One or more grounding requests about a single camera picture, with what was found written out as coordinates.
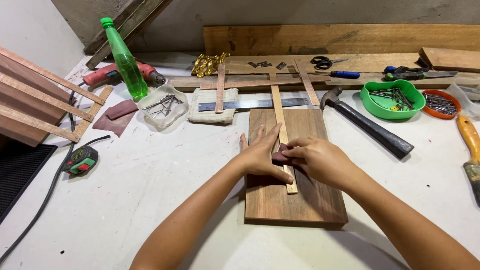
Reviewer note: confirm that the person's left hand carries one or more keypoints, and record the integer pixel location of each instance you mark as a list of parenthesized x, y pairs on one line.
[(258, 157)]

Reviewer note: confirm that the person's right hand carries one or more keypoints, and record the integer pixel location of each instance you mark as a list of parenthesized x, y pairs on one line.
[(322, 161)]

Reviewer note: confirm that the person's right fingers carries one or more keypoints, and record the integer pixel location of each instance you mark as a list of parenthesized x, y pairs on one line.
[(296, 148)]

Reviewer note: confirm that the small maroon sandpaper piece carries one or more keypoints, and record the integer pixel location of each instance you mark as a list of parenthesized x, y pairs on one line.
[(279, 156)]

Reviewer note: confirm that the long thin light wood strip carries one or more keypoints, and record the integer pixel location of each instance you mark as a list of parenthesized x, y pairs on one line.
[(279, 112)]

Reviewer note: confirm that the brown wooden board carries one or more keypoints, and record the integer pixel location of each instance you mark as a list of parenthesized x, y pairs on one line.
[(300, 202)]

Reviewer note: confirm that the steel ruler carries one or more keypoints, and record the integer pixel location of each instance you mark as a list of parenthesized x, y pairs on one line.
[(255, 104)]

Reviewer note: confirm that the slanted reddish wood strip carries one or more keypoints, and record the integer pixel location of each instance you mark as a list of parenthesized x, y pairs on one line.
[(307, 82)]

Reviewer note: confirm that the long reddish wood strip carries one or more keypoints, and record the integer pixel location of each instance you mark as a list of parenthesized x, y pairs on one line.
[(247, 83)]

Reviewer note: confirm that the green plastic bowl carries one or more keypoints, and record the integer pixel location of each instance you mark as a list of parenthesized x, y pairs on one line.
[(375, 108)]

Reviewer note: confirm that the black scissors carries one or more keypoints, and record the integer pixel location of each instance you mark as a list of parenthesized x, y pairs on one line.
[(322, 63)]

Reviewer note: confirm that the group of small metal hinges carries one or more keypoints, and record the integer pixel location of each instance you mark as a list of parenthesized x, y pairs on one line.
[(262, 64)]

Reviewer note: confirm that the short reddish wood strip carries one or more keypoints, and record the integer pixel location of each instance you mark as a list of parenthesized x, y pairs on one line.
[(220, 86)]

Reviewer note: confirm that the folded beige cloth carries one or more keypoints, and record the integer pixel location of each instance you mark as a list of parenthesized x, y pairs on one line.
[(204, 108)]

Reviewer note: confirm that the heap of nails in green bowl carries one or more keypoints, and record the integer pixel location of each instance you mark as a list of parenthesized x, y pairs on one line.
[(393, 98)]

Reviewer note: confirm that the long pale wooden plank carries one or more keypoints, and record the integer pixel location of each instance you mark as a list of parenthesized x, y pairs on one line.
[(367, 62)]

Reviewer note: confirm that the wide rough wooden plank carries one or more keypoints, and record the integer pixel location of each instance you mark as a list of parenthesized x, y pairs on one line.
[(337, 37)]

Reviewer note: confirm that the blue and black pliers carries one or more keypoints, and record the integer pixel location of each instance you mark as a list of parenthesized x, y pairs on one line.
[(401, 69)]

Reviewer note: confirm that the orange plastic lid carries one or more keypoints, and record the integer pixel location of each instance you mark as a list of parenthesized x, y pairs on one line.
[(427, 108)]

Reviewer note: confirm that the heap of nails in clear container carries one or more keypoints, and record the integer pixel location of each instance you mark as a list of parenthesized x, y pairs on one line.
[(163, 105)]

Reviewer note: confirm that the clear plastic container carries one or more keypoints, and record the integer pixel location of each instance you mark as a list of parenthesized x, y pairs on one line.
[(150, 116)]

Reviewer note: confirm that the heap of nails in orange lid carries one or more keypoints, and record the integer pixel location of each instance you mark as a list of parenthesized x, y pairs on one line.
[(440, 104)]

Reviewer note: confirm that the clear plastic tub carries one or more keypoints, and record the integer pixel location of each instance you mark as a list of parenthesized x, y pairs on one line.
[(467, 95)]

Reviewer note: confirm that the thick wooden block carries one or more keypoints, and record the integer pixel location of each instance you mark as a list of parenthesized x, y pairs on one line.
[(453, 59)]

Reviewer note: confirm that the maroon sandpaper sheet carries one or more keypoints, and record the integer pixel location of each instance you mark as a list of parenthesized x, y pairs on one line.
[(116, 116)]

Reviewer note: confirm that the green plastic bottle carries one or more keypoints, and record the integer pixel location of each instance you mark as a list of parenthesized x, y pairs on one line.
[(125, 63)]

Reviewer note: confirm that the red electric drill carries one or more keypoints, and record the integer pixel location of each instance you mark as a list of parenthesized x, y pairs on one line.
[(101, 74)]

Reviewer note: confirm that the leaning weathered wooden planks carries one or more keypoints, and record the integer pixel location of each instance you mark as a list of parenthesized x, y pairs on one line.
[(123, 26)]

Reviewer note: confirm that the green and black tape measure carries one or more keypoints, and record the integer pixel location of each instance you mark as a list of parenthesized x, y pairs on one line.
[(80, 161)]

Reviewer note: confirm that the black ribbed mat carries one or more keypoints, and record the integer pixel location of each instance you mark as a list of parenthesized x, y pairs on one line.
[(18, 176)]

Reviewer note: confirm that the wooden frame with slats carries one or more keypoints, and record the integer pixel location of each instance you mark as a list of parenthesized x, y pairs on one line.
[(30, 101)]

